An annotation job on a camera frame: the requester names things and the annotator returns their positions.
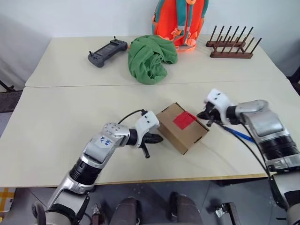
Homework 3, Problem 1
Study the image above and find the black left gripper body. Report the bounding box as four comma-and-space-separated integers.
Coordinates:
139, 132, 151, 159

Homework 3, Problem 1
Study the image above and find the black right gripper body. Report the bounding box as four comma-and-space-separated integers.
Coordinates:
205, 104, 226, 128

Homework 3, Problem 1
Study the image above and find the red tape patch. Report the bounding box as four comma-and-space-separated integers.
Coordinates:
172, 111, 196, 129

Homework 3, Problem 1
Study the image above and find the brown cardboard box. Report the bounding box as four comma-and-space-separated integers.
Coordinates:
156, 102, 210, 155

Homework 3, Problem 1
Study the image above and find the dark wooden peg rack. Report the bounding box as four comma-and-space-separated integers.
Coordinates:
206, 25, 262, 59

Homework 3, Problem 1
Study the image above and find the dark rounded shape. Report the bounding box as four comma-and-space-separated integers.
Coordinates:
170, 192, 203, 225
112, 196, 143, 225

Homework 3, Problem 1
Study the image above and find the crumpled green cloth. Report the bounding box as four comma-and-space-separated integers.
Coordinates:
127, 34, 178, 85

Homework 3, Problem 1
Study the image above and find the dark grey handheld controller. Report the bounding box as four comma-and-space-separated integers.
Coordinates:
87, 36, 128, 68

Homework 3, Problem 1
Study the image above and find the black table leg with castor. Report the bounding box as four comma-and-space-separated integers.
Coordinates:
215, 202, 242, 225

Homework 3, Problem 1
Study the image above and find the orange and teal backpack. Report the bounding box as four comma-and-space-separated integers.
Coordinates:
151, 0, 209, 53

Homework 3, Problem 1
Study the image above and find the black stand leg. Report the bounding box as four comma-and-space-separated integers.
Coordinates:
0, 79, 15, 92

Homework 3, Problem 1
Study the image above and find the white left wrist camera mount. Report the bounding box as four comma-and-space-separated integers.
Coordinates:
135, 112, 160, 149

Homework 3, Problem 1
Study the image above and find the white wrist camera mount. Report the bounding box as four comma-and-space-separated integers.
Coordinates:
205, 88, 233, 118
135, 112, 160, 149

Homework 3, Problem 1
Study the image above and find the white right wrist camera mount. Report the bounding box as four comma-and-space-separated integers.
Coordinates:
205, 88, 233, 118

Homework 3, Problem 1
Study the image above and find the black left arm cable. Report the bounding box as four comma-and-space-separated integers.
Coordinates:
117, 108, 149, 125

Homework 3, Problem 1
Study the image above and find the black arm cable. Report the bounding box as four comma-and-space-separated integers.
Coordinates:
117, 108, 149, 125
240, 121, 272, 179

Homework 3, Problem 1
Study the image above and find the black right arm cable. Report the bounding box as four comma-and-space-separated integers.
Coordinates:
240, 121, 272, 179

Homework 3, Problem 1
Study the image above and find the small metal bracket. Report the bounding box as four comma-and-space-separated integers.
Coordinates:
91, 203, 106, 225

